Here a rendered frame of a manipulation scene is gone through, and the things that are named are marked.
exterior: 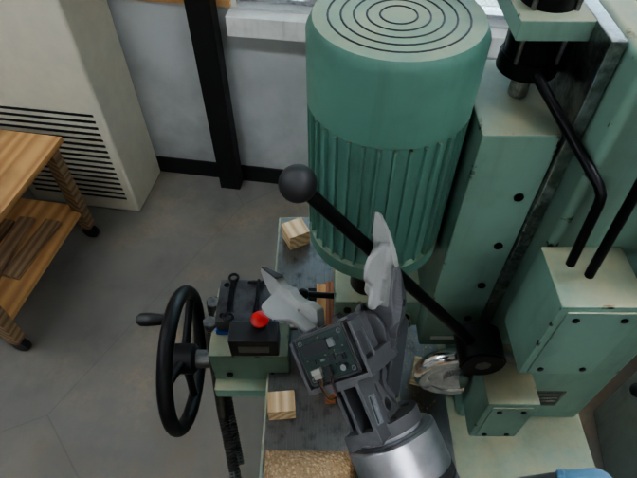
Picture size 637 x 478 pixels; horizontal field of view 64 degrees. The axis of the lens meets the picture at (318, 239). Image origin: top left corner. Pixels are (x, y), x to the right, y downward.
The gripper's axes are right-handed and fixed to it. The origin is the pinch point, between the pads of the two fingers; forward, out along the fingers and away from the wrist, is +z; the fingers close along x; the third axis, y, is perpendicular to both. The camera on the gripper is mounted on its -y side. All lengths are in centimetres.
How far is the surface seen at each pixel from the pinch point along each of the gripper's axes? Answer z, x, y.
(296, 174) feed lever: 4.6, -5.5, 9.4
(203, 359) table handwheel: -8, 48, -27
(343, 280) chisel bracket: -4.6, 12.4, -25.4
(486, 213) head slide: -4.3, -14.2, -13.2
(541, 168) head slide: -2.4, -21.6, -10.8
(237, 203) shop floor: 50, 112, -148
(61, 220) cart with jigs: 65, 154, -87
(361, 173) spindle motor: 4.2, -7.0, -1.1
